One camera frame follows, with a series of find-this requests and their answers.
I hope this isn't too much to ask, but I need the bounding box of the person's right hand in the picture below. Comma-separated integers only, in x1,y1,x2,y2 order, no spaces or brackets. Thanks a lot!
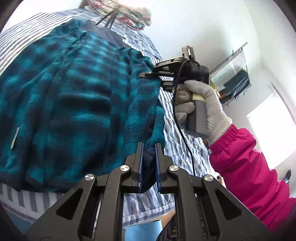
173,79,233,146

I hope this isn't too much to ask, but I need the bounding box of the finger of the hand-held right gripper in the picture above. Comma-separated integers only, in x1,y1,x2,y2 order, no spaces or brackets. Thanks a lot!
139,72,162,80
161,80,176,92

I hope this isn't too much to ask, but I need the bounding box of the teal plaid fleece shirt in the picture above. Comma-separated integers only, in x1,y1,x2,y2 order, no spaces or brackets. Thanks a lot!
0,19,166,193

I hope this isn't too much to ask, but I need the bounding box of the folded floral quilt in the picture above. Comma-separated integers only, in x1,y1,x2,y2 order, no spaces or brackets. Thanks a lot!
87,0,152,29

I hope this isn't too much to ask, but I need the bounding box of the striped fringed towel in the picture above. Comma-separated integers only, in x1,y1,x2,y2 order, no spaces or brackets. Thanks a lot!
209,49,245,86

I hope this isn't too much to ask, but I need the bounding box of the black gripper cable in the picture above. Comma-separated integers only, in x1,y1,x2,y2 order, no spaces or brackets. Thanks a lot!
172,59,200,175

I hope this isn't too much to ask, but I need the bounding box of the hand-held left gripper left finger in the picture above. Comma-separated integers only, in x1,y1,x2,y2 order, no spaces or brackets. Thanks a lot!
25,142,145,241

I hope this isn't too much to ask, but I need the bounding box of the blue checked bed sheet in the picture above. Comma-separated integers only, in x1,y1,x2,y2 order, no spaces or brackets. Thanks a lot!
76,7,163,61

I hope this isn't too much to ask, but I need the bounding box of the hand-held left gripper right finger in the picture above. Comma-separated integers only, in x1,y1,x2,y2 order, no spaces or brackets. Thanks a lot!
154,143,272,241

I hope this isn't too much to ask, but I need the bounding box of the black metal clothes rack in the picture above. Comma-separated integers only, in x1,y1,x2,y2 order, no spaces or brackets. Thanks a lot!
209,42,251,107

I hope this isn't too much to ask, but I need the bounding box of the bright window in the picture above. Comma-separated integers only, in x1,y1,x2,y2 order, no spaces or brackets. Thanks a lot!
246,93,292,167

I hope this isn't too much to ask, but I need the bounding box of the person's right forearm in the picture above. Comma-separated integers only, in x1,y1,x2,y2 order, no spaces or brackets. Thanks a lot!
208,124,296,234

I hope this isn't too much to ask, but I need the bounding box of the light blue mattress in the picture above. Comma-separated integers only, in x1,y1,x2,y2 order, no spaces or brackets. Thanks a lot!
3,203,42,234

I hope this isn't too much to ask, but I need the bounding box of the dark hanging jacket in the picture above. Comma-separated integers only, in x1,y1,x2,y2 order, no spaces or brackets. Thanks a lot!
222,70,251,100

